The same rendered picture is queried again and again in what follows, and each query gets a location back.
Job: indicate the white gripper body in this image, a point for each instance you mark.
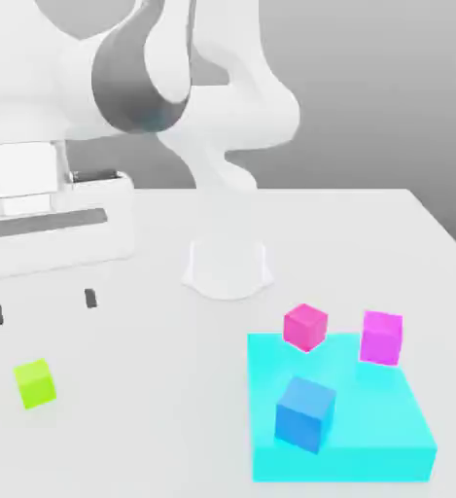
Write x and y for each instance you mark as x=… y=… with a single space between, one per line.
x=56 y=245

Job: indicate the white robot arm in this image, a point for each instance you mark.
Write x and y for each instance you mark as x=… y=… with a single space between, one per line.
x=227 y=116

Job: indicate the small lime green cube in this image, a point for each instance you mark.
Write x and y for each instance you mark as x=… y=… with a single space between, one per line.
x=36 y=385

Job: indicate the small pink cube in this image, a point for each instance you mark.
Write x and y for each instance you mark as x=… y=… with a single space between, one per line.
x=305 y=328

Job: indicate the small blue cube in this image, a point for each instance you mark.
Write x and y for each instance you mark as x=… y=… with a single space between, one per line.
x=303 y=416

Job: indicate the small magenta cube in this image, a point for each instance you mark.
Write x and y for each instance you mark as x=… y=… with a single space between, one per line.
x=381 y=338

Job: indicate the large cyan box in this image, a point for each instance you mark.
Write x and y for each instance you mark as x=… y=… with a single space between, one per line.
x=375 y=439

